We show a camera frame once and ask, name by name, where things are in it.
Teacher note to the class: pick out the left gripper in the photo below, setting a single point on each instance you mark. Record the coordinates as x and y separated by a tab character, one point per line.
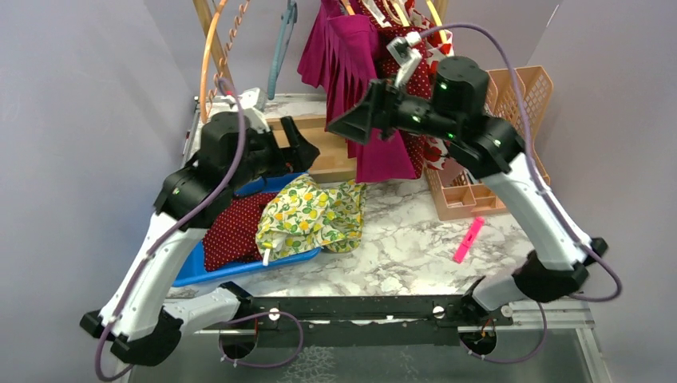
300	155

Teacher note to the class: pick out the magenta pleated skirt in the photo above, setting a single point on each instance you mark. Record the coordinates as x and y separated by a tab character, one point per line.
339	57

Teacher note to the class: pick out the orange wavy hanger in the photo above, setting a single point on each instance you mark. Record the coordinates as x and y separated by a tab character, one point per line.
215	53

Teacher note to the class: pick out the lemon print skirt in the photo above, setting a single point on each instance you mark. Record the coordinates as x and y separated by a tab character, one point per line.
305	216

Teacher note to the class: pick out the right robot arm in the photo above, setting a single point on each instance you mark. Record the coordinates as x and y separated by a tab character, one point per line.
491	149

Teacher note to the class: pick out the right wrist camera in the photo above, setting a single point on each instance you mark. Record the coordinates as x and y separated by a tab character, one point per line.
408	58

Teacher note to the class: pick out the pink marker pen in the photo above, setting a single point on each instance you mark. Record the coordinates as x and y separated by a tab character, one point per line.
470	236

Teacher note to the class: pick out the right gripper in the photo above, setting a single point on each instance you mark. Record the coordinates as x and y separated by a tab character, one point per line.
355	124

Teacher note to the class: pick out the wooden clothes rack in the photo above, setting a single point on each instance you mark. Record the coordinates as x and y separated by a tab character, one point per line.
333	163

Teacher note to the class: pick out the grey-blue hanger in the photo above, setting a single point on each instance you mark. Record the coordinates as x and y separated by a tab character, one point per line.
288	18

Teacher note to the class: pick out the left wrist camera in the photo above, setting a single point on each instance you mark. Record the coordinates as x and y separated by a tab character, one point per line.
253	102

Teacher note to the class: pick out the blue plastic bin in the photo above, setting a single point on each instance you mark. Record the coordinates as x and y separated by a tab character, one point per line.
193	271

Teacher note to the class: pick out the dark red polka-dot skirt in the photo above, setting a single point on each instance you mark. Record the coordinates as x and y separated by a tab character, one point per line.
231	238

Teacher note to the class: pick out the red poppy print skirt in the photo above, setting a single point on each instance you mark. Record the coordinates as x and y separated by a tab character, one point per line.
434	48

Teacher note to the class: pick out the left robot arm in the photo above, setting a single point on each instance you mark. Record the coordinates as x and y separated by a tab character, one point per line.
236	148

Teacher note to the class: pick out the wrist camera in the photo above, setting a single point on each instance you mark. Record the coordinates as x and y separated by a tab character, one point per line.
253	102
408	58

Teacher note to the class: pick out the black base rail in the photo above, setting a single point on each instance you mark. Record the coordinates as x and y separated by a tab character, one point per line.
285	322

